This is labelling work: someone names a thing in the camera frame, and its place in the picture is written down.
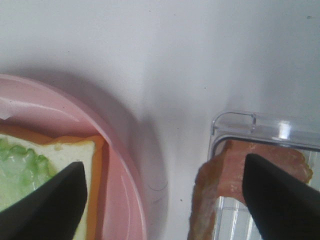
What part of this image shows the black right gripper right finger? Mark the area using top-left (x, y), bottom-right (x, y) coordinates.
top-left (242, 153), bottom-right (320, 240)

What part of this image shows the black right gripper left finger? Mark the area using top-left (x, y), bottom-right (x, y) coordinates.
top-left (0, 162), bottom-right (87, 240)

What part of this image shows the green lettuce leaf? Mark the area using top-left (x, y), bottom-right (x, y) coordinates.
top-left (0, 137), bottom-right (57, 211)

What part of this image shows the white bread slice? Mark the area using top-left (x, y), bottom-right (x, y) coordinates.
top-left (0, 124), bottom-right (108, 240)

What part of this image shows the curled bacon strip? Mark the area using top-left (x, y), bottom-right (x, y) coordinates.
top-left (187, 140), bottom-right (313, 240)

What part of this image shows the clear right ingredient tray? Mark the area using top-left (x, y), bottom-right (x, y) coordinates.
top-left (207, 110), bottom-right (320, 240)

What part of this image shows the pink round plate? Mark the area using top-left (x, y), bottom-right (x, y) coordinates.
top-left (0, 74), bottom-right (148, 240)

